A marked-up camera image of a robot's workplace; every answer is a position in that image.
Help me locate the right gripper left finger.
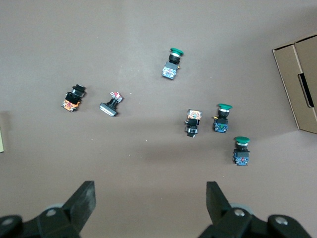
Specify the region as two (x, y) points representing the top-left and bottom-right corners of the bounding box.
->
(0, 180), (97, 238)

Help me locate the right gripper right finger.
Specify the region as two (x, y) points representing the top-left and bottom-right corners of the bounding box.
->
(198, 181), (313, 238)

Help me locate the green load switch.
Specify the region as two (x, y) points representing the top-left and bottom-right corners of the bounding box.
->
(0, 111), (5, 153)

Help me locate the green mushroom push button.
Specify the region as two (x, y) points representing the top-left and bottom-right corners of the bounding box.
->
(161, 47), (185, 80)
(232, 136), (251, 166)
(211, 103), (233, 134)

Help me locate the brown cardboard box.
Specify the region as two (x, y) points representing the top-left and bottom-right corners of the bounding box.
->
(271, 33), (317, 135)

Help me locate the black switch white rectangular face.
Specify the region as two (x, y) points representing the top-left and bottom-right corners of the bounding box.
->
(99, 90), (124, 118)

